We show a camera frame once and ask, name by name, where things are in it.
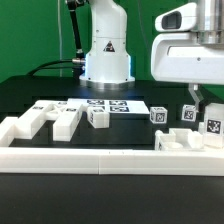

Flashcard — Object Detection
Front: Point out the white U-shaped fence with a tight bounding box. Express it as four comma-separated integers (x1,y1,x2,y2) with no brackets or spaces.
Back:
0,117,224,176

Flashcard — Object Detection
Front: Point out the white chair back frame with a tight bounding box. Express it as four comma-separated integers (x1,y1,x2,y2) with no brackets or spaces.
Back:
15,100,83,142

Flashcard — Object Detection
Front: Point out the black cable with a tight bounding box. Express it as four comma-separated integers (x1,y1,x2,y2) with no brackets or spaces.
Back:
27,59,75,77

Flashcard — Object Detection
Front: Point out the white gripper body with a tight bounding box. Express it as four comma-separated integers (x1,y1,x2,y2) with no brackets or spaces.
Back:
151,9,224,85

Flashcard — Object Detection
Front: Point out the white marker base plate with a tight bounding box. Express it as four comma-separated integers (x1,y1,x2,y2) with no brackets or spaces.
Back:
68,98,149,114

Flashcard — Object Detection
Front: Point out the white chair seat part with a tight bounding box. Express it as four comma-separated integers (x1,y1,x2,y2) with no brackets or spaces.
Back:
154,128,203,151

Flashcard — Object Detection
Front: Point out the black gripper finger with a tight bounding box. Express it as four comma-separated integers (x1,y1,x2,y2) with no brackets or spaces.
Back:
188,83,203,110

